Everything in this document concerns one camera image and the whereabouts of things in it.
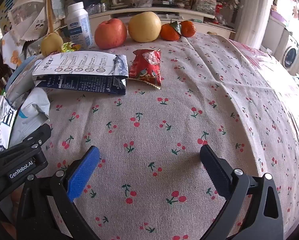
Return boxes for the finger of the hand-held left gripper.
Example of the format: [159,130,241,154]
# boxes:
[0,123,51,200]

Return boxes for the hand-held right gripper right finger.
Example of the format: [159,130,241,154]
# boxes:
[200,144,284,240]

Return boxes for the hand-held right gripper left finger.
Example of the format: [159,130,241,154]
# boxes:
[16,145,101,240]

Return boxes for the white printed carton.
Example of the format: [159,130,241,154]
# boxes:
[0,96,16,148]

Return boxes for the white tissue packet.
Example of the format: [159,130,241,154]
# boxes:
[4,66,51,147]

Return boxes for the white and blue milk carton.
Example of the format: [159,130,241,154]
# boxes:
[32,51,129,95]

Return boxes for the red snack packet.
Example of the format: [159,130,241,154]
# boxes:
[128,49,162,90]

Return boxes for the cherry print tablecloth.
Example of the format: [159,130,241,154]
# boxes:
[4,31,299,240]

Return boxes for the white orange print tablecloth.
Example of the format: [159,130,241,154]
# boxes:
[2,34,27,70]

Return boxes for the pink patterned undercloth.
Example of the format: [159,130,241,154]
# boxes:
[228,39,299,230]

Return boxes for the yellow candy wrapper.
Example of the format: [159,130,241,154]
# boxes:
[61,42,82,53]

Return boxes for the small yellow pear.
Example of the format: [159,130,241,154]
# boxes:
[41,31,64,57]

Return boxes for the white washing machine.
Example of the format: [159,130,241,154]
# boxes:
[281,34,299,70]

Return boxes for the red apple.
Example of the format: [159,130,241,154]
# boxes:
[94,18,127,50]

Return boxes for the orange tangerine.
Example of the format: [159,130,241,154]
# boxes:
[180,20,197,38]

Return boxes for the tangerine with green leaf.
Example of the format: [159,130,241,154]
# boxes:
[160,20,182,41]

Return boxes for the white plastic bottle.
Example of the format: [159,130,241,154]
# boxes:
[65,2,93,48]

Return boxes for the light wooden chair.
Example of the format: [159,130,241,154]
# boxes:
[46,0,53,34]

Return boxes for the large yellow pear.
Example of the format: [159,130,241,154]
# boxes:
[128,11,162,43]

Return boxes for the white printed food cover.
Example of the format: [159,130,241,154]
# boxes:
[4,0,52,45]

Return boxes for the white curtain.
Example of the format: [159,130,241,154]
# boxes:
[236,0,277,53]

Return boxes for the lace chair cover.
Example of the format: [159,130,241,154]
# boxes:
[48,0,66,20]

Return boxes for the white television cabinet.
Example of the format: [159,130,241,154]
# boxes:
[88,6,236,40]

